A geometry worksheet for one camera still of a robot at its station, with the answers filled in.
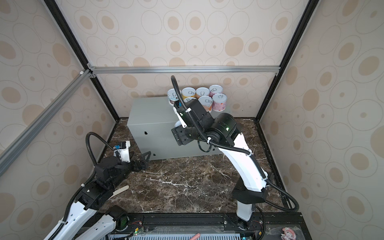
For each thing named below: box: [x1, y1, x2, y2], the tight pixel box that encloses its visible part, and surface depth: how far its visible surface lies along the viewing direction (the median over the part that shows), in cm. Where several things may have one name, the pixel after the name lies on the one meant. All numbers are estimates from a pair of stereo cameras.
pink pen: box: [189, 232, 201, 240], surface depth 71 cm
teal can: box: [167, 88, 182, 106], surface depth 78 cm
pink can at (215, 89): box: [209, 84, 223, 98], surface depth 80 cm
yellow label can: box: [181, 87, 196, 100], surface depth 78 cm
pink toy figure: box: [280, 227, 296, 240], surface depth 70 cm
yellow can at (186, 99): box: [183, 97, 198, 103], surface depth 76 cm
